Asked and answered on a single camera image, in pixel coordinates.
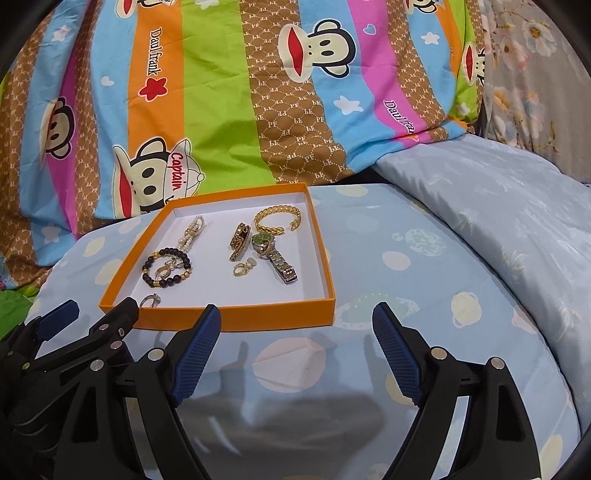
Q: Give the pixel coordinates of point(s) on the blue planet print blanket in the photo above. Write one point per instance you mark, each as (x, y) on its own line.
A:
(415, 277)

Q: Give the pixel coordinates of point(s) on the grey floral cloth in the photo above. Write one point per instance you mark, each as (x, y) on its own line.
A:
(531, 92)

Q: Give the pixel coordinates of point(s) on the orange jewelry box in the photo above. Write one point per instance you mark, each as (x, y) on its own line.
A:
(231, 318)

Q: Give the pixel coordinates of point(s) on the pale blue pillow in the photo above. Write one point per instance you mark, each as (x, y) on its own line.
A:
(485, 207)

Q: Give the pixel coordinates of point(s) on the gold watch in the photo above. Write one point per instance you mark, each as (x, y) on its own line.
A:
(240, 242)

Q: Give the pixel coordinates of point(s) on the gold pearl drop earring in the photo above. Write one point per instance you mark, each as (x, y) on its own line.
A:
(173, 264)
(162, 274)

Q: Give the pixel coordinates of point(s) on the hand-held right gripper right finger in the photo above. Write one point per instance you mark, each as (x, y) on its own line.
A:
(397, 355)

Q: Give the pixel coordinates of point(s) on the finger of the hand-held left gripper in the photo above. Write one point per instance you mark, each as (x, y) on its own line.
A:
(113, 325)
(57, 316)

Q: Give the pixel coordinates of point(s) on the colourful monkey print quilt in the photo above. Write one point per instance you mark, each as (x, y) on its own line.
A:
(217, 115)

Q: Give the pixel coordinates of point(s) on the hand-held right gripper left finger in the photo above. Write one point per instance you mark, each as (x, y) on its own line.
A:
(194, 355)

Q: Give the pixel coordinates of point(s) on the silver watch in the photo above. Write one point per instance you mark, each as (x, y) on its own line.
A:
(279, 263)

